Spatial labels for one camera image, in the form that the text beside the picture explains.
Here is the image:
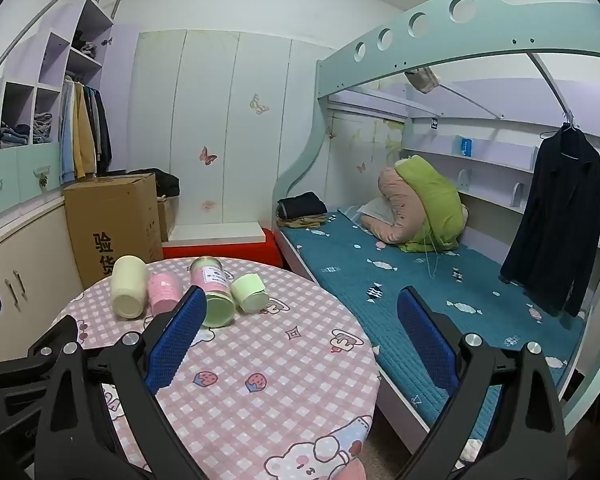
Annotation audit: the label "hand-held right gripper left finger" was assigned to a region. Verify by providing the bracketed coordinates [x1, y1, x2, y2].
[34, 285, 212, 480]

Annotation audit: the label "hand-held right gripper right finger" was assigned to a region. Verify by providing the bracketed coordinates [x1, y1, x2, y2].
[394, 286, 567, 480]

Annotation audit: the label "pink cup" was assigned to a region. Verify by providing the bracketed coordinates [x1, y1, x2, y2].
[147, 272, 184, 316]

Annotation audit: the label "glass jar pink green contents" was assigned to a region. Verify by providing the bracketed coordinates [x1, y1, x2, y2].
[189, 256, 237, 329]

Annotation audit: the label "pale yellow cup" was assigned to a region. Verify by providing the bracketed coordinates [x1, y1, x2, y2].
[111, 255, 149, 320]

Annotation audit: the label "light green cup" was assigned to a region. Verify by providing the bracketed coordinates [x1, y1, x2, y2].
[230, 273, 270, 314]

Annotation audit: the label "teal printed mattress sheet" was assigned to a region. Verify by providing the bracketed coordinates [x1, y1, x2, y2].
[277, 205, 589, 461]

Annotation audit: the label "cream floor cabinet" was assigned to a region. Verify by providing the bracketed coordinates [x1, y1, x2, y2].
[0, 196, 89, 367]

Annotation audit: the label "pink checked tablecloth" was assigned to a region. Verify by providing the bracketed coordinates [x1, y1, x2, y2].
[50, 256, 382, 480]

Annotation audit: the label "red stool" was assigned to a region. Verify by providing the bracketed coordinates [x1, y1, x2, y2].
[162, 227, 285, 269]

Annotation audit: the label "white board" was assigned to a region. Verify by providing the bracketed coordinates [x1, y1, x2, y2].
[168, 221, 265, 242]

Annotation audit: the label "small cardboard box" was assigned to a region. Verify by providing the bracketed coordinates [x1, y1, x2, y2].
[156, 195, 179, 244]

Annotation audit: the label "large cardboard box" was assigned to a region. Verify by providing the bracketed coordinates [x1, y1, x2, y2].
[62, 172, 165, 289]

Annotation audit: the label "teal drawer cabinet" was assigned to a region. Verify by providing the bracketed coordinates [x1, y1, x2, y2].
[0, 140, 64, 219]

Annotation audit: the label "white pillow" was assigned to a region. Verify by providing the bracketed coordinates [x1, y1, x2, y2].
[356, 197, 397, 227]

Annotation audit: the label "green and pink folded quilt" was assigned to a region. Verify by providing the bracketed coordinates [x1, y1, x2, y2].
[362, 155, 470, 254]

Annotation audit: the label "black cloth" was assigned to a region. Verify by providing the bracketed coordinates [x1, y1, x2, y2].
[126, 167, 181, 199]

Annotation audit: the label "folded tan clothes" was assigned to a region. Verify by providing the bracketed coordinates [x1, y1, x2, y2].
[275, 213, 337, 229]

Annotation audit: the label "folded blue clothes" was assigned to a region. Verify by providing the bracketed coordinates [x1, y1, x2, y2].
[0, 121, 31, 149]

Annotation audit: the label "folded black clothes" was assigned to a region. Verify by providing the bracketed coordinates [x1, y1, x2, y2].
[276, 191, 329, 220]

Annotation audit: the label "dark hanging jacket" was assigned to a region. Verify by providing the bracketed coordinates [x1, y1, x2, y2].
[499, 122, 600, 319]

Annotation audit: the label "folded grey clothes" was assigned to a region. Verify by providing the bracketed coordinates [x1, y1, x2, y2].
[31, 112, 54, 145]

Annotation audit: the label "light blue hanging garment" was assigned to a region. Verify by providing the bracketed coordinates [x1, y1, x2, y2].
[59, 77, 79, 184]

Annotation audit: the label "yellow hanging garment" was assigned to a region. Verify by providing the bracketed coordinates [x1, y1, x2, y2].
[72, 82, 97, 180]

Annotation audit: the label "dark hanging garments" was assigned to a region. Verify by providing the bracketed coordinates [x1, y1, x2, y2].
[87, 85, 114, 177]

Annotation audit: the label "white wardrobe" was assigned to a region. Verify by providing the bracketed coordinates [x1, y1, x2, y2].
[129, 28, 337, 242]

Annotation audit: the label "beige hanging bag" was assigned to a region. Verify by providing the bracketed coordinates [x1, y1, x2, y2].
[403, 65, 440, 94]

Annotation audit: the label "lilac stair shelf unit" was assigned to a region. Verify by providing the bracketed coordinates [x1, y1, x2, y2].
[0, 0, 117, 152]

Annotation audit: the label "dark folded clothes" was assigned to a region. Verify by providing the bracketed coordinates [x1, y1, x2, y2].
[71, 30, 99, 59]

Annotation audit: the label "curved metal bed rod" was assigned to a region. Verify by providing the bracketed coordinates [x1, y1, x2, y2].
[526, 51, 577, 125]

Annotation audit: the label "lilac wall shelf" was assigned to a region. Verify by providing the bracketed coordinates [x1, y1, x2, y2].
[399, 146, 600, 257]

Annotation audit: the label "wire clothes hanger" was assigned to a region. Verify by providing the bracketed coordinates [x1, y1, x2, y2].
[539, 109, 582, 139]

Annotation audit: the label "teal bunk bed frame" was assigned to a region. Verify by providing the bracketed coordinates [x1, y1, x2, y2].
[271, 0, 600, 461]

